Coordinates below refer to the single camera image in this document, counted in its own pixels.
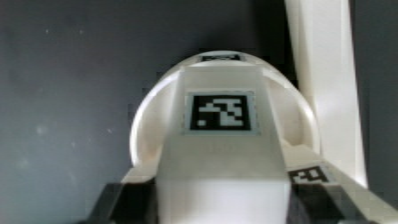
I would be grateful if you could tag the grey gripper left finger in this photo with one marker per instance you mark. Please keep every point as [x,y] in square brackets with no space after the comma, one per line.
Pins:
[100,216]

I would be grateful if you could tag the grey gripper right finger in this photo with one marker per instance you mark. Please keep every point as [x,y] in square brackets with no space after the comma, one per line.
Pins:
[347,207]

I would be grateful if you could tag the white stool leg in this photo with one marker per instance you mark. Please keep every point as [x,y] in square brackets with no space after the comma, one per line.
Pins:
[222,182]
[139,175]
[331,200]

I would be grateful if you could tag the white round stool seat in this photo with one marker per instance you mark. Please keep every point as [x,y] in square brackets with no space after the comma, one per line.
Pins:
[295,122]

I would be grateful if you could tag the white L-shaped wall fixture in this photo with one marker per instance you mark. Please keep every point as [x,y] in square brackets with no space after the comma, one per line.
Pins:
[322,44]

